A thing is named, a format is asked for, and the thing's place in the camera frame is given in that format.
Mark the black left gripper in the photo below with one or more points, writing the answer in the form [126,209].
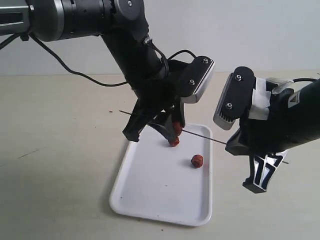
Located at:
[159,97]

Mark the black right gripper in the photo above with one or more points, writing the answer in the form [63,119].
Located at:
[262,132]

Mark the brown meatball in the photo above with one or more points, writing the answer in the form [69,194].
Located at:
[197,161]
[174,142]
[177,128]

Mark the thin metal skewer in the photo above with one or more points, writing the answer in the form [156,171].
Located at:
[189,132]

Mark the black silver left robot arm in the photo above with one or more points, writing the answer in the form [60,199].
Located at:
[123,27]

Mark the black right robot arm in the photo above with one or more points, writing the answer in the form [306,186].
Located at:
[293,120]

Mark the white rectangular plastic tray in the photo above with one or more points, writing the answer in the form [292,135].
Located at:
[158,182]

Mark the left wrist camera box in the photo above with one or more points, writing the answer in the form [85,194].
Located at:
[194,79]

